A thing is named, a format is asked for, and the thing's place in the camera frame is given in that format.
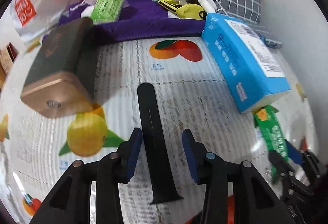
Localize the green snack sachet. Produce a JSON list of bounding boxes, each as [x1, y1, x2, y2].
[[250, 105, 290, 185]]

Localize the black watch strap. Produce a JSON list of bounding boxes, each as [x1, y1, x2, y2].
[[137, 82, 184, 205]]

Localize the yellow mesh pouch black straps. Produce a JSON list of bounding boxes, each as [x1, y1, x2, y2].
[[157, 0, 207, 21]]

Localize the dark green gold tin box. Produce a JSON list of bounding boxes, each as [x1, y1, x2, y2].
[[20, 18, 98, 118]]

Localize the fruit print tablecloth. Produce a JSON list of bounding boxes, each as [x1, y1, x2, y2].
[[0, 34, 319, 224]]

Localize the blue tissue pack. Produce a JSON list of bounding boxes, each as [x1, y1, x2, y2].
[[202, 13, 290, 113]]

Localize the wooden cabinet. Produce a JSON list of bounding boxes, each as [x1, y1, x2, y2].
[[1, 43, 18, 89]]

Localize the green tissue packet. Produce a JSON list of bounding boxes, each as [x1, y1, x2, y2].
[[91, 0, 124, 24]]

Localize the purple towel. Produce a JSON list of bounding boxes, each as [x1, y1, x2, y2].
[[42, 0, 207, 44]]

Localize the white Miniso plastic bag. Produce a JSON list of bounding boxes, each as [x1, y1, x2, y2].
[[9, 0, 79, 44]]

